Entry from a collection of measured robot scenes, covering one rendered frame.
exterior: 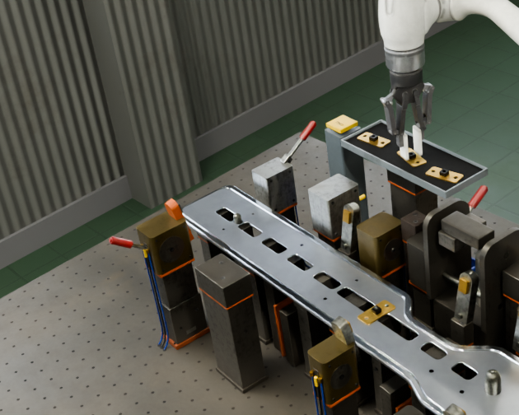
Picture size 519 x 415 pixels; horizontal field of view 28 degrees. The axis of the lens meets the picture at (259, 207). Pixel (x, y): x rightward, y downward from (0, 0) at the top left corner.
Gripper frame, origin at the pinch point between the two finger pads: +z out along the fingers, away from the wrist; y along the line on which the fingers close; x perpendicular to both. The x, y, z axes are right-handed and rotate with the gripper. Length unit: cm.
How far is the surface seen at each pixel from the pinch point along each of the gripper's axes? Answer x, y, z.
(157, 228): -22, 60, 14
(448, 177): 13.0, -2.3, 3.8
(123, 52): -202, 24, 44
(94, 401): -11, 88, 50
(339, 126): -24.5, 7.3, 4.0
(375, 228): 11.0, 16.4, 12.1
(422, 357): 47, 25, 20
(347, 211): 3.1, 19.5, 10.4
